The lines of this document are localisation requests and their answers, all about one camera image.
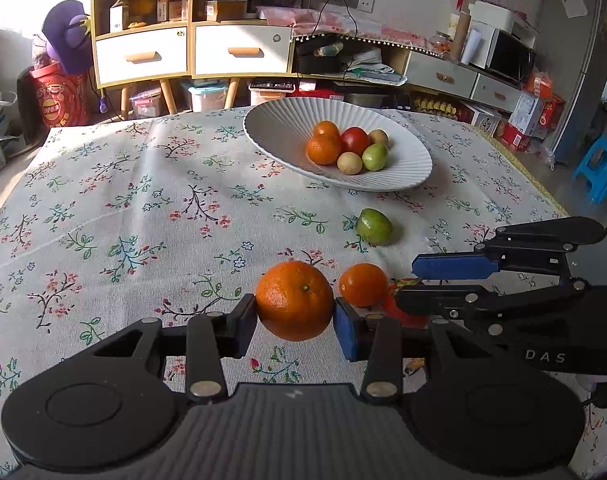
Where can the wooden cabinet with white drawers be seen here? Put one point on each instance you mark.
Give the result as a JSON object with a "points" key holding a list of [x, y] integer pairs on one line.
{"points": [[183, 50]]}

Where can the low wooden sideboard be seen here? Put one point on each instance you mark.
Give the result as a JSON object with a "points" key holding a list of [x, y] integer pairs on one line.
{"points": [[448, 80]]}

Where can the pink fringed cloth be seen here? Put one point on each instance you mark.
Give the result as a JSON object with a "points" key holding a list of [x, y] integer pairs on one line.
{"points": [[343, 24]]}

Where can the glass jar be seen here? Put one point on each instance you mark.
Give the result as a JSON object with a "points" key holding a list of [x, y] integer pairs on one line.
{"points": [[441, 43]]}

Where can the purple plush toy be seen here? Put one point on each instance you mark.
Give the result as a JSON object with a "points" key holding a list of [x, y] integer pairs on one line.
{"points": [[65, 35]]}

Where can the green lime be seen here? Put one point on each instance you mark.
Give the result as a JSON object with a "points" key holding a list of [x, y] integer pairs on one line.
{"points": [[374, 157], [374, 226]]}

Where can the white ribbed plate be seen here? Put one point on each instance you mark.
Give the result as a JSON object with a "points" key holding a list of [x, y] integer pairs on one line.
{"points": [[293, 130]]}

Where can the brown longan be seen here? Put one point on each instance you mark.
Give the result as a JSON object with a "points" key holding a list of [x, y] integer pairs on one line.
{"points": [[350, 163], [379, 137]]}

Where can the small red tomato with stem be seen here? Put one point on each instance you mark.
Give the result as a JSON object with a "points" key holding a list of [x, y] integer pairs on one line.
{"points": [[411, 320]]}

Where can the black microwave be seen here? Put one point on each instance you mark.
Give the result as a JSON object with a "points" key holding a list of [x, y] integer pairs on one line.
{"points": [[508, 55]]}

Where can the cardboard box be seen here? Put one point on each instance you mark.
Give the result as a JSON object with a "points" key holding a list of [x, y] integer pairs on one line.
{"points": [[226, 10]]}

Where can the yellow egg cartons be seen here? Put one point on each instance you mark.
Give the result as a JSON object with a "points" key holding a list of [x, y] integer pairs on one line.
{"points": [[436, 105]]}

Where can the blue plastic stool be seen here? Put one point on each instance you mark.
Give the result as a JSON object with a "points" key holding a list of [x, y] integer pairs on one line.
{"points": [[601, 166]]}

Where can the clear storage box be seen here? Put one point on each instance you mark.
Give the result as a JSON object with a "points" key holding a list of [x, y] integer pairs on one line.
{"points": [[208, 96], [146, 101]]}

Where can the grey refrigerator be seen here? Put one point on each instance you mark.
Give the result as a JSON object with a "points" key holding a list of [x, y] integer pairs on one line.
{"points": [[578, 85]]}

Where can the large red tomato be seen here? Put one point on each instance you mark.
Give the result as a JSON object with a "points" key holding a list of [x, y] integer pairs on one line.
{"points": [[355, 141]]}

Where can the red cardboard boxes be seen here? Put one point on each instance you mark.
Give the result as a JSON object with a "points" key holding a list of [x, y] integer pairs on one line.
{"points": [[531, 115]]}

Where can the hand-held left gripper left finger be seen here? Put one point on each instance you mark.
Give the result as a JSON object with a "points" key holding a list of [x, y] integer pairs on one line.
{"points": [[243, 330]]}

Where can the cardboard tube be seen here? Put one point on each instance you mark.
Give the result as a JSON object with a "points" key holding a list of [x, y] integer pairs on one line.
{"points": [[461, 34]]}

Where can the large orange mandarin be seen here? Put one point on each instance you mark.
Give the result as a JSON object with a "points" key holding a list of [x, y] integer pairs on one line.
{"points": [[294, 301]]}

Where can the small orange mandarin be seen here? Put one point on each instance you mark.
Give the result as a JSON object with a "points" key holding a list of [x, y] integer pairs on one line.
{"points": [[363, 285], [326, 129], [324, 150]]}

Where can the white carton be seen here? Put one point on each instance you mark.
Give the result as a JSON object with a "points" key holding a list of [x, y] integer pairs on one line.
{"points": [[117, 16]]}

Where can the dark chair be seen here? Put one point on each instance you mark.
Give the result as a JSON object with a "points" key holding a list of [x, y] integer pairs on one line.
{"points": [[27, 102]]}

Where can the black bag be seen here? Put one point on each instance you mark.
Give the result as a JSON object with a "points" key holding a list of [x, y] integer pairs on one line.
{"points": [[318, 58]]}

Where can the red bucket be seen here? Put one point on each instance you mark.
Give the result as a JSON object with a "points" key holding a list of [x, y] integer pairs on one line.
{"points": [[58, 100]]}

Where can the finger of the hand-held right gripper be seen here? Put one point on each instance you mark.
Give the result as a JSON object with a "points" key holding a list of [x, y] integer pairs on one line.
{"points": [[453, 265], [433, 300]]}

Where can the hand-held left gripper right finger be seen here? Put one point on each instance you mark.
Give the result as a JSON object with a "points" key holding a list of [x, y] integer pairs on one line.
{"points": [[346, 332]]}

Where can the floral tablecloth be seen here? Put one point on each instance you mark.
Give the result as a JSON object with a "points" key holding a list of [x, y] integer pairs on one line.
{"points": [[133, 220]]}

